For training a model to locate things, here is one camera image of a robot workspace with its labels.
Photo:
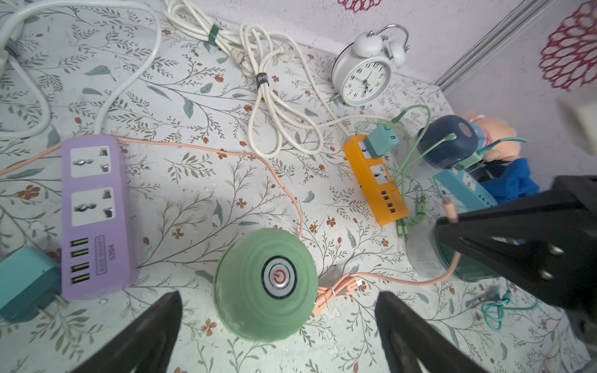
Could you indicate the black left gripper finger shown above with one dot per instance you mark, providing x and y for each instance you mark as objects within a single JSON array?
[{"x": 545, "y": 244}]

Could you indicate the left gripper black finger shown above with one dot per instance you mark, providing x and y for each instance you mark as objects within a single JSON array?
[
  {"x": 410, "y": 344},
  {"x": 146, "y": 345}
]

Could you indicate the dark green meat grinder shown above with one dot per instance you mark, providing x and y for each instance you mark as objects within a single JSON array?
[{"x": 430, "y": 260}]

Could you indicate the light green meat grinder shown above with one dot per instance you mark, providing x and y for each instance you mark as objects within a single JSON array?
[{"x": 266, "y": 286}]

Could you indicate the navy blue meat grinder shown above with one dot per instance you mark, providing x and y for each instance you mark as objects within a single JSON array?
[{"x": 461, "y": 138}]

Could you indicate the orange power strip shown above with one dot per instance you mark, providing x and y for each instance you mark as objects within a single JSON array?
[{"x": 384, "y": 200}]

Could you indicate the teal plug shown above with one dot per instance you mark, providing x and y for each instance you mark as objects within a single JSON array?
[{"x": 381, "y": 141}]

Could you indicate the teal power strip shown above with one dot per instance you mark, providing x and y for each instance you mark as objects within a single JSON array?
[{"x": 469, "y": 192}]

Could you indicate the pig plush toy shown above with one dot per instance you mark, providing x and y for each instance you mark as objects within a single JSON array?
[{"x": 494, "y": 130}]

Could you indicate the teal small charger adapter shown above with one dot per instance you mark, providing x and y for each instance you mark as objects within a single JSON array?
[{"x": 30, "y": 282}]

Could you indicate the white twin-bell alarm clock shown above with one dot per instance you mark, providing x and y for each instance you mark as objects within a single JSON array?
[{"x": 363, "y": 70}]

